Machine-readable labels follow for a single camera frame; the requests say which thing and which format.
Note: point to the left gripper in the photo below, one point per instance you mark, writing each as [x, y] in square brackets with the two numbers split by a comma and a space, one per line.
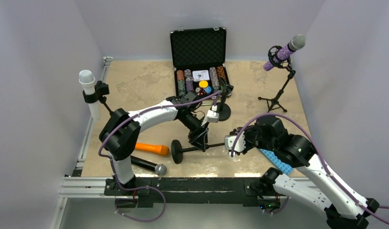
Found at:
[198, 137]

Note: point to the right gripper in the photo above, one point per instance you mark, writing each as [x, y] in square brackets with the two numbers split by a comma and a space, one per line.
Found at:
[248, 146]

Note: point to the black shock-mount microphone stand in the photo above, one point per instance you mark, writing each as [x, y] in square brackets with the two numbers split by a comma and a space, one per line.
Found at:
[177, 151]

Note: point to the black clip microphone stand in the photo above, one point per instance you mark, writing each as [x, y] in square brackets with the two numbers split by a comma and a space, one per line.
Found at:
[223, 109]

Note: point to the orange microphone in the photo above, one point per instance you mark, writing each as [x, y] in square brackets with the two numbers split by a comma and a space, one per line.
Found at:
[159, 150]

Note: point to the black silver-mesh microphone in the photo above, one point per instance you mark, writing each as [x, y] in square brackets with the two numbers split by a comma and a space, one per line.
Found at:
[158, 169]

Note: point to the black tripod stand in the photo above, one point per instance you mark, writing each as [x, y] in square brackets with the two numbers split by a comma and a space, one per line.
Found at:
[282, 74]

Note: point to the purple glitter microphone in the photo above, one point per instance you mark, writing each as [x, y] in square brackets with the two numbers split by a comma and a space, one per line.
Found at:
[286, 50]

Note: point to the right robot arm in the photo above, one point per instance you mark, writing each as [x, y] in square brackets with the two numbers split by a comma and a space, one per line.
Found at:
[343, 207]

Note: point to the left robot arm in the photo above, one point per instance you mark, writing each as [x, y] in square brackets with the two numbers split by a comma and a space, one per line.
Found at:
[120, 134]

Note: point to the black left microphone stand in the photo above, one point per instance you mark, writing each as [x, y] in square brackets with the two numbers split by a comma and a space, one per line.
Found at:
[102, 89]

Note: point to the white microphone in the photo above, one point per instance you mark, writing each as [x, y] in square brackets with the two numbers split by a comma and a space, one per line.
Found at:
[87, 81]

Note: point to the blue building baseplate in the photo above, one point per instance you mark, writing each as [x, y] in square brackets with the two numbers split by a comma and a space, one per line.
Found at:
[283, 167]

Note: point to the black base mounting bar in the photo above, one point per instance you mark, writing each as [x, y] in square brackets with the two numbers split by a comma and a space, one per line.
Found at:
[247, 191]

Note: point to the black poker chip case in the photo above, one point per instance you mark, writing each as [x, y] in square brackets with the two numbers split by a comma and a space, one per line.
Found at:
[198, 49]

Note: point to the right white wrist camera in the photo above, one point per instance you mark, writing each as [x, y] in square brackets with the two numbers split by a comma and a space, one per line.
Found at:
[235, 144]

